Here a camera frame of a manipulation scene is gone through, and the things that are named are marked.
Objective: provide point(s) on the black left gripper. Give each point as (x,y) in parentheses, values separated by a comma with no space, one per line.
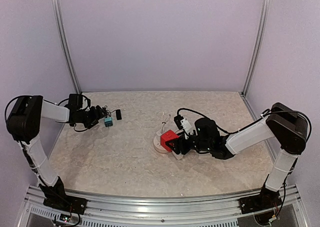
(96,115)

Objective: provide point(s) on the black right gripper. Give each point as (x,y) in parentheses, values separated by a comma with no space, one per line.
(178,142)

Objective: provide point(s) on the red cube socket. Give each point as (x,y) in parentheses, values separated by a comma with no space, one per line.
(167,136)

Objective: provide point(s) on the teal USB charger plug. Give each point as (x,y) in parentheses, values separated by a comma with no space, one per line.
(108,121)

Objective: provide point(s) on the pink round power strip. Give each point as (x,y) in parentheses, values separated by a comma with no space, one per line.
(158,147)

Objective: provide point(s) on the white USB charger plug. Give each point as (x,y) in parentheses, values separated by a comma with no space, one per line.
(159,133)

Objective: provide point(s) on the black power adapter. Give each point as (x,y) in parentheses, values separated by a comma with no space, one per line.
(118,114)

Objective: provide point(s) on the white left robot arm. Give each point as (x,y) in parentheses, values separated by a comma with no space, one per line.
(23,122)

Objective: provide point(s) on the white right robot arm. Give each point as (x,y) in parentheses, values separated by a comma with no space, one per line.
(290,128)

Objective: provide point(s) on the white flat plug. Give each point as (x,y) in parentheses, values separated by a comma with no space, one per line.
(178,156)

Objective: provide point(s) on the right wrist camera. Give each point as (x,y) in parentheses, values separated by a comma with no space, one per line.
(183,124)

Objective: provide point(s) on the aluminium table frame rail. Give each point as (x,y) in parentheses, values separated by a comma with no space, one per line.
(222,210)

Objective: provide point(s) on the left aluminium corner post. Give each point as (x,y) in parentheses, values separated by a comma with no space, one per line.
(65,46)

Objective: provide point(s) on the aluminium corner post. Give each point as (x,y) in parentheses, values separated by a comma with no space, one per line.
(257,47)
(65,46)

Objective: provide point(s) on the right aluminium corner post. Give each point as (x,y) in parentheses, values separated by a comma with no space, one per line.
(257,47)

